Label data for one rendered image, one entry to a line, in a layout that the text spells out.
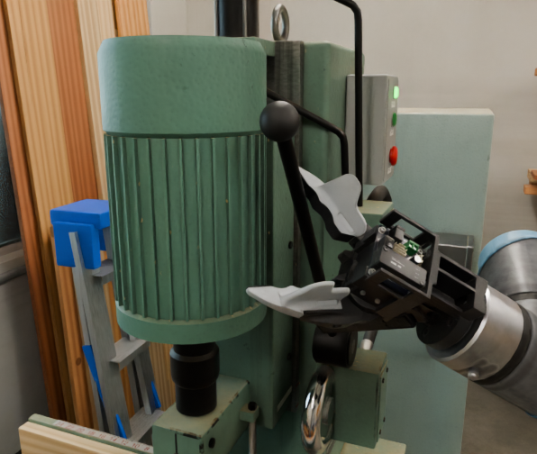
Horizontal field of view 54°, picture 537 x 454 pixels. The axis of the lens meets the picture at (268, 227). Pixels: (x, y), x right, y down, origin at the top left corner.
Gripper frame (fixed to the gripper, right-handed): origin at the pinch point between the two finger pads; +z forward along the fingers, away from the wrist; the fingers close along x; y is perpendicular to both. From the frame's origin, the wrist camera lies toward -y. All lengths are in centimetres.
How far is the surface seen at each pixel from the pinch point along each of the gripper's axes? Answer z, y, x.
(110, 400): -4, -114, -7
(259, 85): 7.0, 2.8, -12.9
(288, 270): -9.9, -20.0, -10.2
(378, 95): -9.1, -5.3, -34.3
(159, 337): 2.9, -14.1, 9.0
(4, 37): 80, -106, -92
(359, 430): -30.3, -27.6, 2.5
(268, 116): 5.4, 8.6, -3.5
